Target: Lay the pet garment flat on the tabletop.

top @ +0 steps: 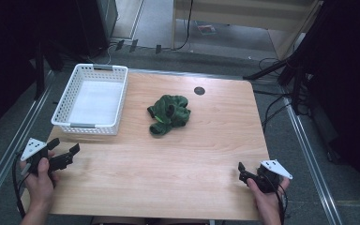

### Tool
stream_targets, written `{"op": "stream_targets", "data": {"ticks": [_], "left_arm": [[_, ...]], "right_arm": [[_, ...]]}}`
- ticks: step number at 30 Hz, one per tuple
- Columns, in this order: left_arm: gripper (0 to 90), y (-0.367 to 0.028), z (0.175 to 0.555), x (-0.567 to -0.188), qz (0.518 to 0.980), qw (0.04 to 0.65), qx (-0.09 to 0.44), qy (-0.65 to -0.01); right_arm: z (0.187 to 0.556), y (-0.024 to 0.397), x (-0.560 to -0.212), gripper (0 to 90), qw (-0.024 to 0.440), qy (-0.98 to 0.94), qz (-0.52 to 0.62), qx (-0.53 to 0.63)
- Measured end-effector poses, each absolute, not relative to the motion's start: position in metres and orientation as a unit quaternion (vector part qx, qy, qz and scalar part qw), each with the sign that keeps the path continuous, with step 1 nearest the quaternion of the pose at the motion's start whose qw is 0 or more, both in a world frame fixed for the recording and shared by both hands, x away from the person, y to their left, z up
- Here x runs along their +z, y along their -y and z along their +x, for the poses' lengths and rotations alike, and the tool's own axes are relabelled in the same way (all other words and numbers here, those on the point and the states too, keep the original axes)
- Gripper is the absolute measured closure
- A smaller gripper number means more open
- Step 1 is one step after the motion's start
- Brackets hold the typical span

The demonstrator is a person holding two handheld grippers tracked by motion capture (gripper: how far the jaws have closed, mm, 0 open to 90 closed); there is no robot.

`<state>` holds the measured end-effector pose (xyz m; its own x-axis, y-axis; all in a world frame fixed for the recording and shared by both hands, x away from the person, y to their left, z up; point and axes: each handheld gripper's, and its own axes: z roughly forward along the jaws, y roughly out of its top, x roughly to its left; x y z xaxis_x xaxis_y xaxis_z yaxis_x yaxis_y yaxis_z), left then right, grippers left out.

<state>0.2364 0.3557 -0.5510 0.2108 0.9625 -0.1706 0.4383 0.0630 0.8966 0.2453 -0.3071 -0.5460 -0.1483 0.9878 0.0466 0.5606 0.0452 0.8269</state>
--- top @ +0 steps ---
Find metal floor rail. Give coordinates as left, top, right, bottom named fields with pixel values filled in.
left=281, top=96, right=344, bottom=225
left=0, top=70, right=56, bottom=218

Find black hanging cable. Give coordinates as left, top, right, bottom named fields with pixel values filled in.
left=171, top=0, right=195, bottom=52

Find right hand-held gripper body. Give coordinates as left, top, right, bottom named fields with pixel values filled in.
left=255, top=159, right=293, bottom=194

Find dark cabinet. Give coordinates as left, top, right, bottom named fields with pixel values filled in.
left=74, top=0, right=119, bottom=58

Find person's left hand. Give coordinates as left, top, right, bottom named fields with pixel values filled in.
left=20, top=157, right=59, bottom=207

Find black upright stand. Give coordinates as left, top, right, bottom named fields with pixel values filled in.
left=32, top=38, right=64, bottom=101

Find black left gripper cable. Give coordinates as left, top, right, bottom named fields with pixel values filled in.
left=11, top=152, right=26, bottom=219

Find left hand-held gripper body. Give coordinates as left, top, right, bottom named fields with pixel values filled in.
left=20, top=137, right=58, bottom=176

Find person's right hand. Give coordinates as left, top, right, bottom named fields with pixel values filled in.
left=246, top=176, right=292, bottom=217

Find red paper on floor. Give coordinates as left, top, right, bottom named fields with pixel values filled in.
left=196, top=23, right=218, bottom=37

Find white plastic basket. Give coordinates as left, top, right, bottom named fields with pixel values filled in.
left=51, top=63, right=129, bottom=136

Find black tripod stand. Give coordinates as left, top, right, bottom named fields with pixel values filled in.
left=243, top=52, right=315, bottom=115

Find light wooden furniture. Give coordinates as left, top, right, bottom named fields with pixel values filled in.
left=171, top=0, right=323, bottom=61

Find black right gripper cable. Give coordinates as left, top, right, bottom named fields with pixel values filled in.
left=262, top=173, right=290, bottom=225

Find green cloth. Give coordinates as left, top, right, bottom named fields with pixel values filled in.
left=146, top=94, right=192, bottom=137

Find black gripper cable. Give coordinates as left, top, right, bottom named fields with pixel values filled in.
left=262, top=173, right=290, bottom=225
left=11, top=152, right=26, bottom=219

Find black floor cables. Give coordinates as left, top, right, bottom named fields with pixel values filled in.
left=252, top=56, right=298, bottom=134

